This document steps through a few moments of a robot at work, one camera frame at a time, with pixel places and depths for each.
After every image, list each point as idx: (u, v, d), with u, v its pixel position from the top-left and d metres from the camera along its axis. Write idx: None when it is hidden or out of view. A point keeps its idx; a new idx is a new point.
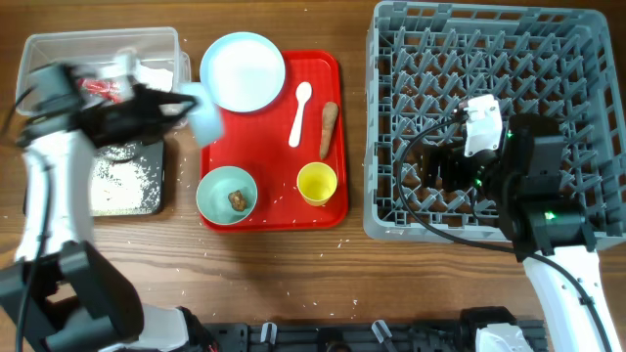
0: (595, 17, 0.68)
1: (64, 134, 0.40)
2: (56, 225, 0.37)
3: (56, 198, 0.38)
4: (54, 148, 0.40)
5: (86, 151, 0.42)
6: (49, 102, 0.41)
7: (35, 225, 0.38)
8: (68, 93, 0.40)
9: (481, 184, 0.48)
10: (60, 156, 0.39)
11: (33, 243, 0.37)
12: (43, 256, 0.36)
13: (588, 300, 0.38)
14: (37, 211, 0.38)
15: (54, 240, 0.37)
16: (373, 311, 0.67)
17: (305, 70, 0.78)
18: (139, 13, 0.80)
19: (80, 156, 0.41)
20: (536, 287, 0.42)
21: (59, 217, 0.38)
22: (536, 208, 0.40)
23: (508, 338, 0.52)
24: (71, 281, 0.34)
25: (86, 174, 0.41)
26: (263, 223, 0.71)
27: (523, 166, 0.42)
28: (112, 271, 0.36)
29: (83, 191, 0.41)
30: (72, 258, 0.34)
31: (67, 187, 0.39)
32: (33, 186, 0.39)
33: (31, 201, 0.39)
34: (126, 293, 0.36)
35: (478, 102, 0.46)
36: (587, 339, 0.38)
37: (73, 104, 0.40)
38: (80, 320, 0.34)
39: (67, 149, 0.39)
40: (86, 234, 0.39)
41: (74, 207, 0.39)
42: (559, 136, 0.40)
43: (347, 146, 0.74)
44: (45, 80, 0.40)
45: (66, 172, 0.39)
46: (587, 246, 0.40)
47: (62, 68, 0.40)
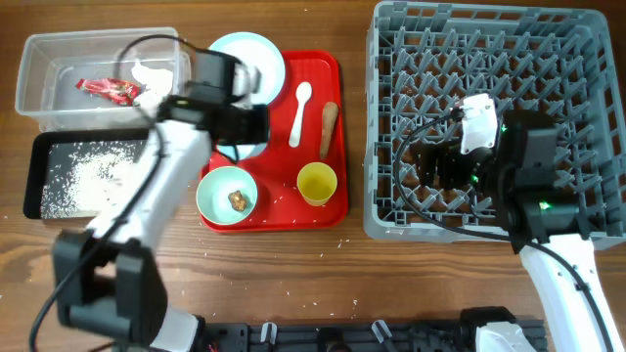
0: (595, 17, 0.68)
1: (192, 132, 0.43)
2: (135, 215, 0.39)
3: (152, 187, 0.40)
4: (173, 139, 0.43)
5: (197, 153, 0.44)
6: (200, 86, 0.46)
7: (118, 209, 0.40)
8: (219, 86, 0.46)
9: (477, 181, 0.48)
10: (173, 152, 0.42)
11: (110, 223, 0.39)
12: (109, 238, 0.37)
13: (584, 286, 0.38)
14: (131, 194, 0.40)
15: (127, 228, 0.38)
16: (373, 311, 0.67)
17: (305, 69, 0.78)
18: (139, 13, 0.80)
19: (191, 155, 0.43)
20: (532, 277, 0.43)
21: (142, 209, 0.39)
22: (531, 198, 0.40)
23: (508, 335, 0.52)
24: (117, 281, 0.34)
25: (185, 175, 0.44)
26: (263, 223, 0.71)
27: (517, 158, 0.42)
28: (155, 279, 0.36)
29: (178, 189, 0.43)
30: (129, 262, 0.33)
31: (168, 179, 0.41)
32: (143, 166, 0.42)
33: (134, 178, 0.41)
34: (156, 301, 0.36)
35: (473, 101, 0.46)
36: (584, 325, 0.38)
37: (221, 97, 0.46)
38: (105, 310, 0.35)
39: (186, 147, 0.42)
40: (155, 234, 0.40)
41: (159, 205, 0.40)
42: (554, 129, 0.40)
43: (347, 145, 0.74)
44: (207, 67, 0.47)
45: (173, 166, 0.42)
46: (583, 235, 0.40)
47: (225, 63, 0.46)
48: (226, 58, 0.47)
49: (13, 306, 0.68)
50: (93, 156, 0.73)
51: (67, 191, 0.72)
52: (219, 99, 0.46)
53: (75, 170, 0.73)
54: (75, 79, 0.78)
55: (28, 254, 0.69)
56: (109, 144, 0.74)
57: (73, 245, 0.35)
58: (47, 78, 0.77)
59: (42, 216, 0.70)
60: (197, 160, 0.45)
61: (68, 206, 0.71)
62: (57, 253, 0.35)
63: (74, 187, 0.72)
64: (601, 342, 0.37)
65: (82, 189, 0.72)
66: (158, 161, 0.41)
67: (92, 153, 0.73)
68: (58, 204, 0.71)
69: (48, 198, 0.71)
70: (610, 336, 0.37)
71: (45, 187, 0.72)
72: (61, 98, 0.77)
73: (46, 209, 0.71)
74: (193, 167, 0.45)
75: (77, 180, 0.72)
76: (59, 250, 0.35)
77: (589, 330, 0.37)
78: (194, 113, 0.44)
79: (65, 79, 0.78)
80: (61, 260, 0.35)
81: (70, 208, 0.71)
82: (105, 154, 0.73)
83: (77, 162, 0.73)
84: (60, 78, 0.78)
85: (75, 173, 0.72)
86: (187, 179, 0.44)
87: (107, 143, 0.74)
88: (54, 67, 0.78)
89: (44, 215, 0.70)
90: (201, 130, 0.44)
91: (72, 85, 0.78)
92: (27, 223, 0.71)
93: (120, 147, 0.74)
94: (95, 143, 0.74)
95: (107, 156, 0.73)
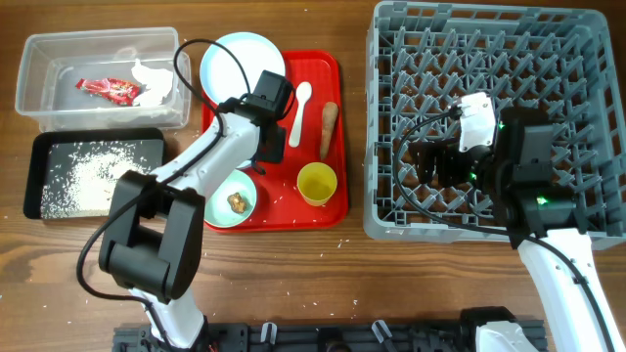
0: (595, 16, 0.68)
1: (248, 124, 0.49)
2: (195, 171, 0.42)
3: (211, 155, 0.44)
4: (234, 125, 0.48)
5: (246, 143, 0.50)
6: (257, 98, 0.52)
7: (180, 163, 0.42)
8: (275, 102, 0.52)
9: (475, 178, 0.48)
10: (233, 134, 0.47)
11: (169, 174, 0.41)
12: (168, 183, 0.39)
13: (582, 280, 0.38)
14: (191, 155, 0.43)
15: (185, 180, 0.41)
16: (373, 311, 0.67)
17: (305, 70, 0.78)
18: (139, 13, 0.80)
19: (244, 143, 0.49)
20: (531, 271, 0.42)
21: (200, 169, 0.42)
22: (529, 194, 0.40)
23: (508, 333, 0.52)
24: (168, 223, 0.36)
25: (233, 157, 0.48)
26: (263, 223, 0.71)
27: (514, 154, 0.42)
28: (198, 237, 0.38)
29: (225, 169, 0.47)
30: (184, 206, 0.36)
31: (225, 154, 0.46)
32: (203, 139, 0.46)
33: (193, 147, 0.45)
34: (192, 259, 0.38)
35: (470, 99, 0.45)
36: (584, 319, 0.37)
37: (274, 111, 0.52)
38: (146, 251, 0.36)
39: (242, 134, 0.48)
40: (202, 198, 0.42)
41: (212, 174, 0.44)
42: (549, 125, 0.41)
43: (348, 146, 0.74)
44: (268, 84, 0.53)
45: (231, 144, 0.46)
46: (580, 228, 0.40)
47: (284, 83, 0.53)
48: (285, 81, 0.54)
49: (13, 306, 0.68)
50: (93, 156, 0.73)
51: (67, 191, 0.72)
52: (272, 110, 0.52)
53: (75, 170, 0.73)
54: (75, 79, 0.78)
55: (28, 254, 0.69)
56: (109, 144, 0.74)
57: (135, 184, 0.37)
58: (47, 78, 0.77)
59: (42, 216, 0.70)
60: (242, 155, 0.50)
61: (68, 206, 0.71)
62: (119, 187, 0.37)
63: (74, 187, 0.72)
64: (601, 339, 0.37)
65: (82, 188, 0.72)
66: (218, 138, 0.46)
67: (92, 153, 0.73)
68: (58, 205, 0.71)
69: (48, 198, 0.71)
70: (610, 330, 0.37)
71: (44, 187, 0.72)
72: (61, 98, 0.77)
73: (46, 209, 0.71)
74: (240, 155, 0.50)
75: (77, 180, 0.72)
76: (121, 184, 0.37)
77: (590, 325, 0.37)
78: (250, 114, 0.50)
79: (65, 79, 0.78)
80: (120, 195, 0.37)
81: (71, 208, 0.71)
82: (105, 154, 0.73)
83: (77, 162, 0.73)
84: (60, 78, 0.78)
85: (75, 173, 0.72)
86: (232, 164, 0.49)
87: (107, 143, 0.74)
88: (54, 67, 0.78)
89: (44, 216, 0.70)
90: (255, 127, 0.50)
91: (72, 85, 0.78)
92: (27, 223, 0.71)
93: (120, 146, 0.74)
94: (96, 143, 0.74)
95: (107, 155, 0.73)
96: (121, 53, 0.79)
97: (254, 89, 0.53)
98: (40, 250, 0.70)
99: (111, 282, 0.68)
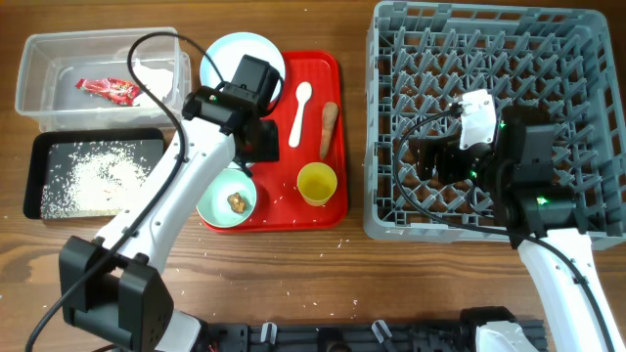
0: (595, 17, 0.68)
1: (218, 133, 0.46)
2: (148, 223, 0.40)
3: (169, 196, 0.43)
4: (197, 142, 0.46)
5: (216, 159, 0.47)
6: (237, 87, 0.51)
7: (131, 218, 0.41)
8: (254, 94, 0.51)
9: (476, 176, 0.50)
10: (196, 155, 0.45)
11: (119, 234, 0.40)
12: (117, 249, 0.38)
13: (581, 280, 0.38)
14: (149, 195, 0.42)
15: (133, 242, 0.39)
16: (373, 311, 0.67)
17: (305, 70, 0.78)
18: (139, 13, 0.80)
19: (210, 163, 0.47)
20: (531, 271, 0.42)
21: (154, 220, 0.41)
22: (529, 194, 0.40)
23: (508, 333, 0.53)
24: (120, 300, 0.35)
25: (201, 181, 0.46)
26: (263, 223, 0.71)
27: (515, 154, 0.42)
28: (159, 295, 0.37)
29: (192, 198, 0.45)
30: (134, 284, 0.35)
31: (186, 189, 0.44)
32: (162, 168, 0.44)
33: (154, 176, 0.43)
34: (158, 315, 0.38)
35: (472, 96, 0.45)
36: (583, 320, 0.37)
37: (254, 103, 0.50)
38: (109, 319, 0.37)
39: (210, 152, 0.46)
40: (161, 247, 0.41)
41: (172, 216, 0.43)
42: (551, 126, 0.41)
43: (348, 146, 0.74)
44: (249, 74, 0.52)
45: (194, 171, 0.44)
46: (580, 228, 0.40)
47: (266, 72, 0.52)
48: (267, 69, 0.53)
49: (13, 306, 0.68)
50: (93, 156, 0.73)
51: (67, 191, 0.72)
52: (251, 103, 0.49)
53: (75, 170, 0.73)
54: (75, 79, 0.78)
55: (28, 254, 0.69)
56: (109, 144, 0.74)
57: (82, 254, 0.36)
58: (47, 78, 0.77)
59: (42, 216, 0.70)
60: (217, 167, 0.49)
61: (68, 206, 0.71)
62: (65, 258, 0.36)
63: (74, 187, 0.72)
64: (601, 339, 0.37)
65: (82, 189, 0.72)
66: (180, 164, 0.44)
67: (92, 153, 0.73)
68: (58, 205, 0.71)
69: (48, 198, 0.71)
70: (610, 331, 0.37)
71: (44, 187, 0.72)
72: (61, 98, 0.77)
73: (46, 209, 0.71)
74: (211, 174, 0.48)
75: (77, 180, 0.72)
76: (67, 254, 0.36)
77: (590, 325, 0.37)
78: (224, 110, 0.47)
79: (65, 79, 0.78)
80: (67, 266, 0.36)
81: (70, 208, 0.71)
82: (105, 154, 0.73)
83: (77, 162, 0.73)
84: (60, 78, 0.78)
85: (75, 173, 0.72)
86: (201, 188, 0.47)
87: (107, 143, 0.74)
88: (54, 67, 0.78)
89: (44, 215, 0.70)
90: (229, 128, 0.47)
91: (72, 85, 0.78)
92: (28, 223, 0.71)
93: (120, 147, 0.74)
94: (96, 143, 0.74)
95: (107, 156, 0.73)
96: (121, 53, 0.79)
97: (233, 79, 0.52)
98: (40, 250, 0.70)
99: None
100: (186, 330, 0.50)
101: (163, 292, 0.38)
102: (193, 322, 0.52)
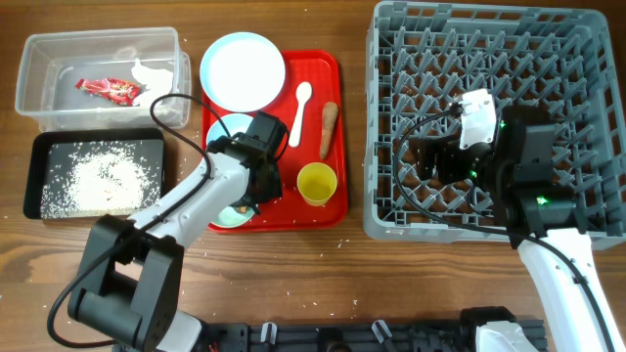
0: (595, 16, 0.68)
1: (237, 165, 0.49)
2: (176, 216, 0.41)
3: (195, 199, 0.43)
4: (221, 165, 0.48)
5: (236, 186, 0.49)
6: (249, 139, 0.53)
7: (161, 207, 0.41)
8: (267, 143, 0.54)
9: (476, 176, 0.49)
10: (219, 176, 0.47)
11: (150, 219, 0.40)
12: (146, 230, 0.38)
13: (581, 280, 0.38)
14: (173, 198, 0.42)
15: (164, 227, 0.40)
16: (373, 311, 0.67)
17: (305, 70, 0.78)
18: (139, 13, 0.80)
19: (232, 186, 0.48)
20: (531, 271, 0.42)
21: (181, 214, 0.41)
22: (529, 194, 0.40)
23: (508, 333, 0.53)
24: (142, 278, 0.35)
25: (220, 201, 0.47)
26: (263, 223, 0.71)
27: (515, 154, 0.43)
28: (174, 286, 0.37)
29: (211, 211, 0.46)
30: (158, 259, 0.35)
31: (209, 198, 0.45)
32: (189, 180, 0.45)
33: (177, 188, 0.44)
34: (166, 311, 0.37)
35: (472, 96, 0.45)
36: (584, 320, 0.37)
37: (264, 153, 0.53)
38: (119, 302, 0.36)
39: (231, 175, 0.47)
40: (183, 243, 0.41)
41: (195, 219, 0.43)
42: (551, 125, 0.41)
43: (347, 145, 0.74)
44: (262, 125, 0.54)
45: (218, 186, 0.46)
46: (580, 228, 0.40)
47: (278, 126, 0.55)
48: (278, 123, 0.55)
49: (13, 306, 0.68)
50: (93, 156, 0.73)
51: (67, 191, 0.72)
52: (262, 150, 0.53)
53: (75, 170, 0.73)
54: (75, 79, 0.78)
55: (28, 254, 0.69)
56: (109, 144, 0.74)
57: (111, 231, 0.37)
58: (47, 78, 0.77)
59: (42, 216, 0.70)
60: (232, 195, 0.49)
61: (68, 206, 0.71)
62: (94, 233, 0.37)
63: (74, 187, 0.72)
64: (601, 339, 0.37)
65: (82, 189, 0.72)
66: (205, 178, 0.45)
67: (93, 153, 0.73)
68: (58, 205, 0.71)
69: (48, 198, 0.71)
70: (610, 330, 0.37)
71: (44, 187, 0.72)
72: (61, 98, 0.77)
73: (46, 209, 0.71)
74: (229, 197, 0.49)
75: (77, 180, 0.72)
76: (96, 230, 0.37)
77: (589, 325, 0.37)
78: (240, 155, 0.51)
79: (65, 79, 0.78)
80: (96, 242, 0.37)
81: (71, 208, 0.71)
82: (105, 154, 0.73)
83: (77, 162, 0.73)
84: (60, 78, 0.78)
85: (75, 173, 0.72)
86: (219, 206, 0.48)
87: (107, 143, 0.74)
88: (54, 67, 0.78)
89: (44, 215, 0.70)
90: (244, 168, 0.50)
91: (72, 85, 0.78)
92: (28, 223, 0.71)
93: (120, 146, 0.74)
94: (96, 143, 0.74)
95: (107, 156, 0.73)
96: (121, 53, 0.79)
97: (247, 130, 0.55)
98: (41, 250, 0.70)
99: None
100: (188, 330, 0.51)
101: (178, 285, 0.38)
102: (194, 322, 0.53)
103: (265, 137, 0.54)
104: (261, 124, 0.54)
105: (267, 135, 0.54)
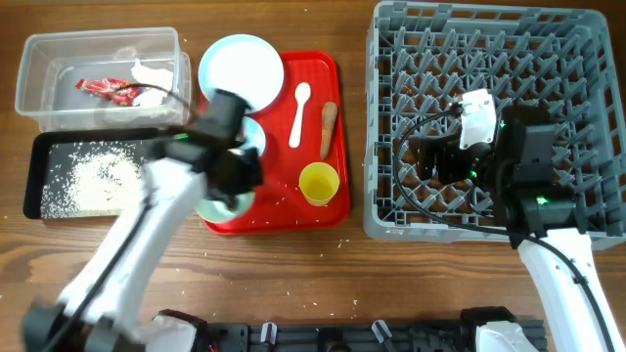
0: (595, 16, 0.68)
1: (180, 172, 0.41)
2: (112, 283, 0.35)
3: (133, 246, 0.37)
4: (164, 185, 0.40)
5: (189, 199, 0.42)
6: (205, 123, 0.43)
7: (96, 275, 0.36)
8: (227, 126, 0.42)
9: (476, 175, 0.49)
10: (162, 199, 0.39)
11: (84, 293, 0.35)
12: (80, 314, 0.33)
13: (582, 279, 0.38)
14: (109, 256, 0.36)
15: (102, 298, 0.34)
16: (373, 311, 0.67)
17: (304, 70, 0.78)
18: (139, 14, 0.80)
19: (180, 204, 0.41)
20: (531, 271, 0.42)
21: (118, 278, 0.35)
22: (529, 194, 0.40)
23: (508, 333, 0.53)
24: None
25: (170, 227, 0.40)
26: (266, 225, 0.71)
27: (515, 154, 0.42)
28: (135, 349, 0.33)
29: (161, 243, 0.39)
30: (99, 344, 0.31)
31: (152, 238, 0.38)
32: (125, 220, 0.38)
33: (113, 236, 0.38)
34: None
35: (473, 96, 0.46)
36: (584, 320, 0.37)
37: (224, 140, 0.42)
38: None
39: (176, 193, 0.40)
40: (133, 302, 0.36)
41: (139, 272, 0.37)
42: (551, 125, 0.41)
43: (348, 146, 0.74)
44: (220, 109, 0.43)
45: (161, 217, 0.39)
46: (580, 228, 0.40)
47: (238, 105, 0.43)
48: (240, 100, 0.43)
49: (13, 306, 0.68)
50: (93, 156, 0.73)
51: (67, 191, 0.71)
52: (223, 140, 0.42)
53: (75, 170, 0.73)
54: (75, 79, 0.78)
55: (28, 254, 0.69)
56: (109, 144, 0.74)
57: (43, 321, 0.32)
58: (47, 78, 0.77)
59: (42, 216, 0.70)
60: (189, 202, 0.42)
61: (68, 206, 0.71)
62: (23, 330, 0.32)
63: (74, 187, 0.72)
64: (601, 339, 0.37)
65: (82, 189, 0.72)
66: (144, 211, 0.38)
67: (92, 153, 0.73)
68: (58, 204, 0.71)
69: (48, 198, 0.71)
70: (610, 330, 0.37)
71: (44, 187, 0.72)
72: (61, 98, 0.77)
73: (46, 209, 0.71)
74: (181, 212, 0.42)
75: (77, 180, 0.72)
76: (25, 324, 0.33)
77: (590, 325, 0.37)
78: (193, 150, 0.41)
79: (65, 79, 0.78)
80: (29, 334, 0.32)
81: (71, 208, 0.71)
82: (105, 154, 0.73)
83: (77, 162, 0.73)
84: (60, 78, 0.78)
85: (75, 173, 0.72)
86: (170, 231, 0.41)
87: (107, 143, 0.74)
88: (54, 67, 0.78)
89: (44, 215, 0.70)
90: (195, 174, 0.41)
91: (72, 85, 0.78)
92: (28, 223, 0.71)
93: (120, 147, 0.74)
94: (95, 143, 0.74)
95: (107, 156, 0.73)
96: (121, 54, 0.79)
97: (204, 114, 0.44)
98: (41, 250, 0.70)
99: None
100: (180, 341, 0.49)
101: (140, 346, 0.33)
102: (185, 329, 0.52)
103: (221, 118, 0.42)
104: (219, 104, 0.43)
105: (223, 116, 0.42)
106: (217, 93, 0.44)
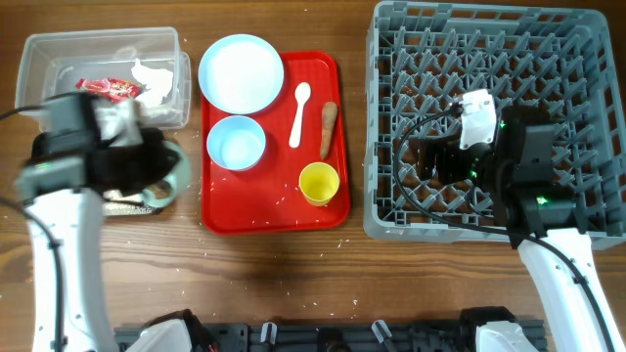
0: (595, 16, 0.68)
1: (70, 192, 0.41)
2: (70, 326, 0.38)
3: (66, 288, 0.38)
4: (61, 219, 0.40)
5: (91, 214, 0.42)
6: (60, 135, 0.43)
7: (50, 330, 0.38)
8: (80, 131, 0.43)
9: (476, 176, 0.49)
10: (65, 233, 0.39)
11: (48, 348, 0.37)
12: None
13: (581, 279, 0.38)
14: (49, 311, 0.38)
15: (70, 344, 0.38)
16: (373, 311, 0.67)
17: (304, 70, 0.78)
18: (139, 14, 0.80)
19: (88, 222, 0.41)
20: (531, 271, 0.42)
21: (73, 315, 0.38)
22: (529, 194, 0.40)
23: (508, 333, 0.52)
24: None
25: (92, 244, 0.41)
26: (266, 224, 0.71)
27: (515, 154, 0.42)
28: None
29: (94, 267, 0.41)
30: None
31: (77, 272, 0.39)
32: (42, 271, 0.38)
33: (41, 292, 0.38)
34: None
35: (473, 95, 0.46)
36: (584, 320, 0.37)
37: (86, 144, 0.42)
38: None
39: (75, 218, 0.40)
40: (101, 321, 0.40)
41: (86, 298, 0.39)
42: (551, 125, 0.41)
43: (347, 146, 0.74)
44: (70, 127, 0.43)
45: (74, 251, 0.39)
46: (580, 228, 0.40)
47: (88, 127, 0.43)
48: (71, 97, 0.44)
49: (14, 305, 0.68)
50: None
51: None
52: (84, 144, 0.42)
53: None
54: (75, 79, 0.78)
55: (28, 254, 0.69)
56: None
57: None
58: (47, 78, 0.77)
59: None
60: (99, 217, 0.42)
61: None
62: None
63: None
64: (601, 339, 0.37)
65: None
66: (52, 250, 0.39)
67: None
68: None
69: None
70: (610, 331, 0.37)
71: None
72: None
73: None
74: (91, 224, 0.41)
75: None
76: None
77: (589, 325, 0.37)
78: (65, 169, 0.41)
79: (65, 79, 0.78)
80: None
81: None
82: None
83: None
84: (60, 78, 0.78)
85: None
86: (95, 247, 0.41)
87: None
88: (54, 67, 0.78)
89: None
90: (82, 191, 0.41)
91: (72, 85, 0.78)
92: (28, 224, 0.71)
93: None
94: None
95: None
96: (121, 53, 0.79)
97: (53, 130, 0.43)
98: None
99: (111, 282, 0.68)
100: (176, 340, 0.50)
101: None
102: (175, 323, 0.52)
103: (64, 123, 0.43)
104: (64, 116, 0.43)
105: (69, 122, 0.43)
106: (55, 103, 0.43)
